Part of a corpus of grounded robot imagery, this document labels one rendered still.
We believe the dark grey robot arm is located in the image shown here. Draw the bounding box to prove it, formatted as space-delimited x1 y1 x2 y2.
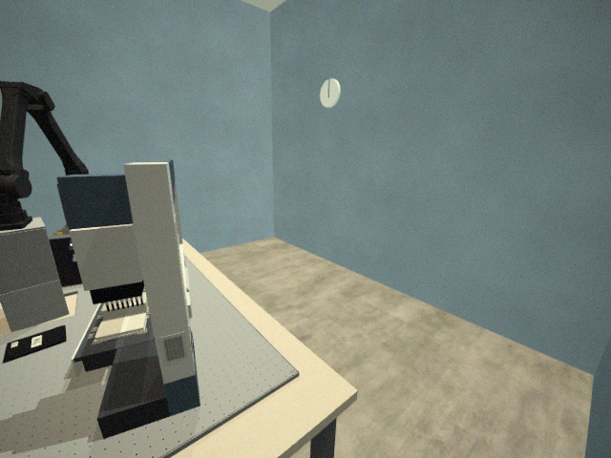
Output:
0 81 89 231

